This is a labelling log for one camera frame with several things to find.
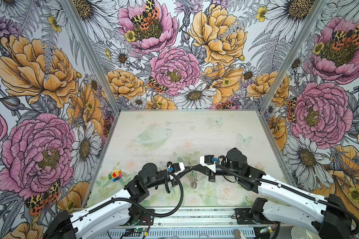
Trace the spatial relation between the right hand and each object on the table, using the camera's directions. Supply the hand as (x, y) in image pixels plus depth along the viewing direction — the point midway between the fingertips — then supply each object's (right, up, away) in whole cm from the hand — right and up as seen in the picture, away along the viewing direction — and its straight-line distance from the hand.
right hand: (193, 170), depth 68 cm
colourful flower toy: (-44, -9, +19) cm, 48 cm away
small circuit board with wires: (-27, -31, +4) cm, 41 cm away
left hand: (-2, -1, +3) cm, 3 cm away
